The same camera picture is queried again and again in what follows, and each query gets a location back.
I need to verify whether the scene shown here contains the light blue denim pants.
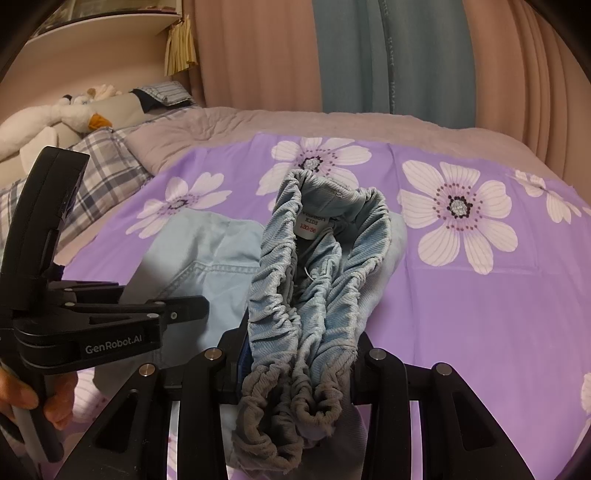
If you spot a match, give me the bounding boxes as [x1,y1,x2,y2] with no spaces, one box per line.
[94,170,407,479]

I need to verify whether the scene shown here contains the person's left hand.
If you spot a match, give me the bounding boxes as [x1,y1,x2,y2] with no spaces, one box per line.
[0,368,78,431]

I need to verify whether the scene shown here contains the plaid pillow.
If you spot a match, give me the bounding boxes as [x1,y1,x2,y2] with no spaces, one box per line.
[0,110,195,259]

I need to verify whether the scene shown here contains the purple floral bed sheet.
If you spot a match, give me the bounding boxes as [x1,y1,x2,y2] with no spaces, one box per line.
[65,134,590,479]

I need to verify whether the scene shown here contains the white plush duck toy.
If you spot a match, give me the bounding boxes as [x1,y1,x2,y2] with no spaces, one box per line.
[1,84,122,173]

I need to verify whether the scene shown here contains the striped folded cloth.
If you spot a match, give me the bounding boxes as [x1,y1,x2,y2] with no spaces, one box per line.
[131,81,194,113]

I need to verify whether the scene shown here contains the wooden headboard shelf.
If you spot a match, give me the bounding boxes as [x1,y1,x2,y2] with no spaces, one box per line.
[30,0,182,41]

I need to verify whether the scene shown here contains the teal curtain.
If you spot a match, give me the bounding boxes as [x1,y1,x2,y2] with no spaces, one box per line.
[312,0,476,129]

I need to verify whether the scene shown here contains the beige pink curtain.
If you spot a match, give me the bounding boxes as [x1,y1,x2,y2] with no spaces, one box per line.
[183,1,590,196]

